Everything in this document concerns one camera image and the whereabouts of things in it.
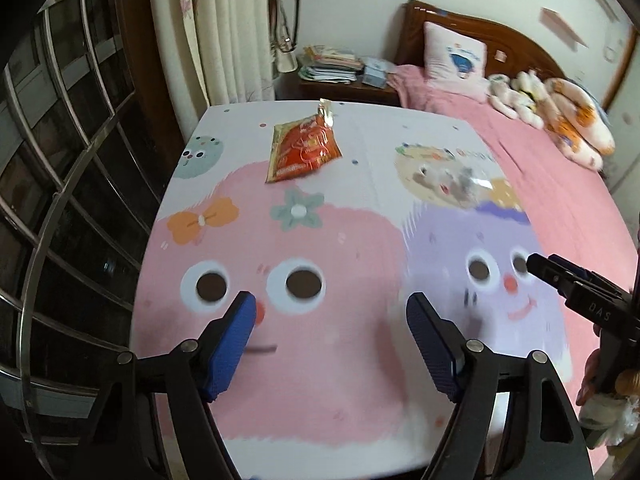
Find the white pink plush toy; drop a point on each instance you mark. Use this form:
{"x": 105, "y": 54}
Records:
{"x": 502, "y": 92}

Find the wooden bed headboard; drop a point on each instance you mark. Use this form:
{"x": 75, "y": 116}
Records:
{"x": 500, "y": 30}

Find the person's right hand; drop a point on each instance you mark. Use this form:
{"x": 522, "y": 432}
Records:
{"x": 591, "y": 375}

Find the metal window grille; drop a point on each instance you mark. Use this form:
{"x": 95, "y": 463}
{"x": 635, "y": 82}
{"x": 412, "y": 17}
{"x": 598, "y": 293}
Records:
{"x": 75, "y": 160}

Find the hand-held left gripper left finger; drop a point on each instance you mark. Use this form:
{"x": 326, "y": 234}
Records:
{"x": 230, "y": 345}

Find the white handbag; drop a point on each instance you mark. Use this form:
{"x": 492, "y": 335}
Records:
{"x": 287, "y": 60}

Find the white red wall sticker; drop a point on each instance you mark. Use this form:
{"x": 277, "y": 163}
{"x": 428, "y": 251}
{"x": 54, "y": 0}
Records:
{"x": 565, "y": 25}

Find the cream curtain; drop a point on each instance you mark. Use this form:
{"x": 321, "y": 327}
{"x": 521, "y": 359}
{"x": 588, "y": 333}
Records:
{"x": 225, "y": 25}

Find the pink bed blanket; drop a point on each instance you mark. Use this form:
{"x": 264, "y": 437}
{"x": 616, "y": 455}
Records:
{"x": 550, "y": 200}

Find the hanging dark bags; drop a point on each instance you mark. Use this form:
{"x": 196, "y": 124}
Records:
{"x": 285, "y": 0}

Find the white crumpled plastic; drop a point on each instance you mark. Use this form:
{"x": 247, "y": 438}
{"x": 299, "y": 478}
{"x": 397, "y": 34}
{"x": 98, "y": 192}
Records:
{"x": 610, "y": 420}

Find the pale blue tissue box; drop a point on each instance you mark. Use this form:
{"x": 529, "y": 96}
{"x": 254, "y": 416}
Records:
{"x": 377, "y": 72}

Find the orange snack packet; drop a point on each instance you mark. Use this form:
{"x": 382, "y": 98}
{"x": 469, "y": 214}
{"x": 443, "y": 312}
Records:
{"x": 300, "y": 150}

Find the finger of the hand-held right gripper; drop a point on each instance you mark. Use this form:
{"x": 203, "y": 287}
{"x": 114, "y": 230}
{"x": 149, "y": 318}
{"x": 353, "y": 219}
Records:
{"x": 547, "y": 270}
{"x": 590, "y": 276}

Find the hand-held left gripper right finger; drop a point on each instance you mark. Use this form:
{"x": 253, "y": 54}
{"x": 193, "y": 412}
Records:
{"x": 435, "y": 350}

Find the dark wooden nightstand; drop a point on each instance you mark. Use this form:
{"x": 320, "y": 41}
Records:
{"x": 320, "y": 92}

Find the stack of books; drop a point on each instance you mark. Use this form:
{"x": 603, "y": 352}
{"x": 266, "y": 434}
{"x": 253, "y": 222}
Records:
{"x": 330, "y": 65}

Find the white pillow with blue print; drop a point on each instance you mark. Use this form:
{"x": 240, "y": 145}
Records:
{"x": 440, "y": 55}

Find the white yellow plush toy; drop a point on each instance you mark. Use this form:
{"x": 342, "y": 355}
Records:
{"x": 530, "y": 100}

